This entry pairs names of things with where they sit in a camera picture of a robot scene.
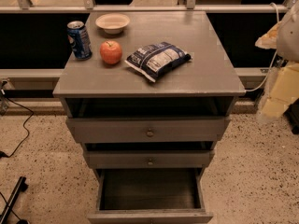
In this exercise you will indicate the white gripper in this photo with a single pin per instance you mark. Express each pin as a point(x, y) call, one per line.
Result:
point(290, 37)

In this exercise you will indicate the grey bottom drawer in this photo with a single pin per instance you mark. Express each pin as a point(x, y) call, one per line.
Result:
point(150, 196)

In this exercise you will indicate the grey drawer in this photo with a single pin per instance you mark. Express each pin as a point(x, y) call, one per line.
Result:
point(147, 130)
point(150, 196)
point(135, 159)

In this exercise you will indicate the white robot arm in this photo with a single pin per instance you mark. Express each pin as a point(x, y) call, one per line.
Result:
point(283, 37)

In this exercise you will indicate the grey top drawer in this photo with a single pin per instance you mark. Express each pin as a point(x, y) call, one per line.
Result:
point(147, 130)

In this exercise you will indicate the grey wooden drawer cabinet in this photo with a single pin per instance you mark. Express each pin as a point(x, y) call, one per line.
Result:
point(206, 86)

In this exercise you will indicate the grey middle drawer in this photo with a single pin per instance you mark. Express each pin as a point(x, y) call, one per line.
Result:
point(135, 159)

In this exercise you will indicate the blue white chip bag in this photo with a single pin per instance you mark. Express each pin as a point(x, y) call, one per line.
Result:
point(154, 61)

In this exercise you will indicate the red apple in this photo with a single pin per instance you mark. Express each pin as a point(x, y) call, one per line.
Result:
point(111, 52)

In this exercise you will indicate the white paper bowl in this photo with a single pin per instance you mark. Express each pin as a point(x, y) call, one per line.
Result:
point(112, 23)

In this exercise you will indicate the blue soda can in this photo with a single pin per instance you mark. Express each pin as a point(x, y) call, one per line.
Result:
point(79, 40)

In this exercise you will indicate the black metal stand leg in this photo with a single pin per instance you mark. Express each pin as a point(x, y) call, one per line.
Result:
point(20, 186)

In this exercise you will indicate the metal railing frame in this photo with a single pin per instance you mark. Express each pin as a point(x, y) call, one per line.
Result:
point(84, 6)

